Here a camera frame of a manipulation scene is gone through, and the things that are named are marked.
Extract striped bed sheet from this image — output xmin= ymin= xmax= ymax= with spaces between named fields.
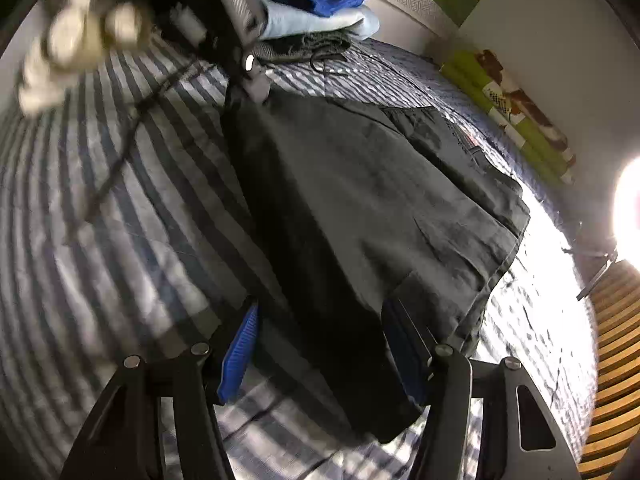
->
xmin=0 ymin=35 xmax=601 ymax=480

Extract brown floral folded blanket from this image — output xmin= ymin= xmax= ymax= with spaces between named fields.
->
xmin=474 ymin=49 xmax=572 ymax=152

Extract wooden slatted radiator cover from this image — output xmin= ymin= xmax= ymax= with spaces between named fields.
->
xmin=576 ymin=259 xmax=640 ymax=480

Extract black cable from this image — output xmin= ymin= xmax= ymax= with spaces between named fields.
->
xmin=64 ymin=57 xmax=211 ymax=247

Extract black tripod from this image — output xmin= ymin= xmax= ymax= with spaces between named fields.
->
xmin=561 ymin=237 xmax=621 ymax=302

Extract black pants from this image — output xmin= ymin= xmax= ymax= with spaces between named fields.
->
xmin=220 ymin=85 xmax=532 ymax=445

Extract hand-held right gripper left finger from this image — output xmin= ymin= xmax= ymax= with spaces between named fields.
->
xmin=60 ymin=304 xmax=262 ymax=480

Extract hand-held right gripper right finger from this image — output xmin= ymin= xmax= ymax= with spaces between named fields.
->
xmin=382 ymin=299 xmax=586 ymax=480

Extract dark folded cloth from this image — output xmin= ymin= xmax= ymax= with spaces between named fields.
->
xmin=250 ymin=30 xmax=362 ymax=63

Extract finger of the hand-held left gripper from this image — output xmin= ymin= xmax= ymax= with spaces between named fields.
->
xmin=234 ymin=44 xmax=274 ymax=104

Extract person's left hand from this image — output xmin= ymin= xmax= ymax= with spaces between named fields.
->
xmin=17 ymin=0 xmax=152 ymax=116

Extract light blue folded cloth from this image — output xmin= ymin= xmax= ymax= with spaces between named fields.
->
xmin=257 ymin=0 xmax=382 ymax=42

